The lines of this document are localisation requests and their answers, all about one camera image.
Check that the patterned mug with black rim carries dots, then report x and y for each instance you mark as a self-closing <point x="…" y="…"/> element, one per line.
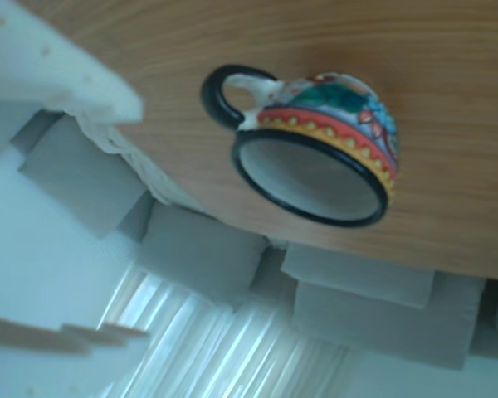
<point x="307" y="178"/>

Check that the white knitted blanket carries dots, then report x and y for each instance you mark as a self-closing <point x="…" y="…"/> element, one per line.
<point x="128" y="161"/>

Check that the white curtain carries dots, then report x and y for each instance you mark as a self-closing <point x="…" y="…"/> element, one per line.
<point x="211" y="344"/>

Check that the beige sofa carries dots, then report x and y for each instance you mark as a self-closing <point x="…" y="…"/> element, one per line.
<point x="357" y="315"/>

